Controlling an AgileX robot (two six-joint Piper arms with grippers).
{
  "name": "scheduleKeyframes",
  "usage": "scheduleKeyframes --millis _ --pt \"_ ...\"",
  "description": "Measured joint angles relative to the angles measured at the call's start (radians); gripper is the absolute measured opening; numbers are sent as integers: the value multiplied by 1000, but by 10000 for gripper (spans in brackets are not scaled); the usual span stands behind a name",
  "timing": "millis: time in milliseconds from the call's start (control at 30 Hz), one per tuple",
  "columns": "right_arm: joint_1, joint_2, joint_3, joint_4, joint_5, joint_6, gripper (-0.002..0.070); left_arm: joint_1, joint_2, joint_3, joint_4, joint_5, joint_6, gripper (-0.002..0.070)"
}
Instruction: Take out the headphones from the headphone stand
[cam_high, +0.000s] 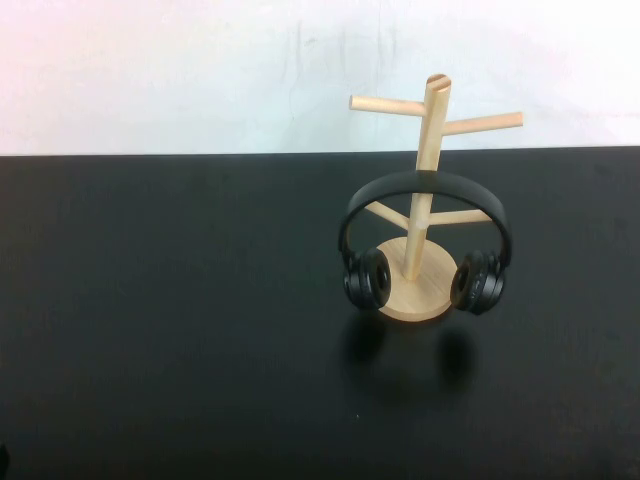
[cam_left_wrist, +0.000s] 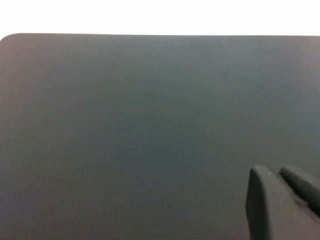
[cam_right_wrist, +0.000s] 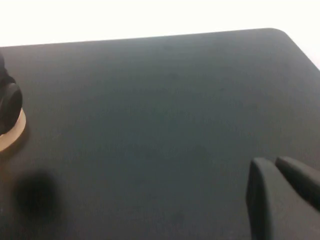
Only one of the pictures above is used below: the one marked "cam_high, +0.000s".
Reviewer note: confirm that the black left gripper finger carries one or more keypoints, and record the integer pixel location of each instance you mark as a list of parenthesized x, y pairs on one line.
[(3, 462)]

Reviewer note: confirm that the black over-ear headphones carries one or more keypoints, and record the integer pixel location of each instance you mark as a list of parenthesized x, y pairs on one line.
[(395, 182)]

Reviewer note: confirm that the wooden headphone stand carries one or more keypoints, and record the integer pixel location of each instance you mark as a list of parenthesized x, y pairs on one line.
[(419, 295)]

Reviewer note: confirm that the black table mat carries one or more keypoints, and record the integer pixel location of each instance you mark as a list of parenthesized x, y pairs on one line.
[(175, 310)]

